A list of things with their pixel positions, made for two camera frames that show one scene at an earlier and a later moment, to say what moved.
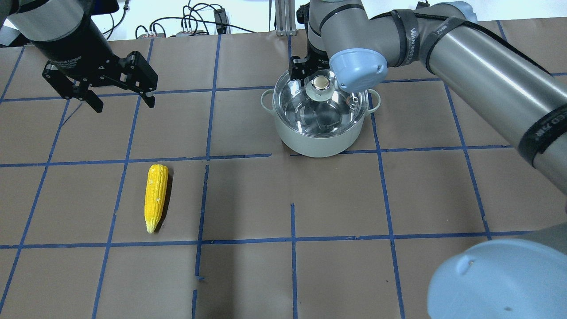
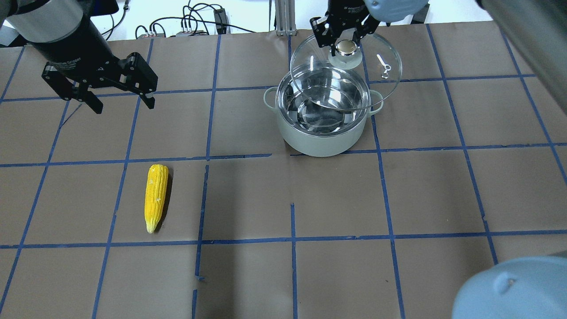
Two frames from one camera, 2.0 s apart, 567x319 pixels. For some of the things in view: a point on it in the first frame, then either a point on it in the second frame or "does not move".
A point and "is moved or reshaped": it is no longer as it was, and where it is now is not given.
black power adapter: x=220 y=15 does not move
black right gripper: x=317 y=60 -> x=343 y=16
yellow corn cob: x=156 y=192 does not move
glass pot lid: x=316 y=105 is moved or reshaped
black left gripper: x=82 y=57 does not move
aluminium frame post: x=285 y=13 does not move
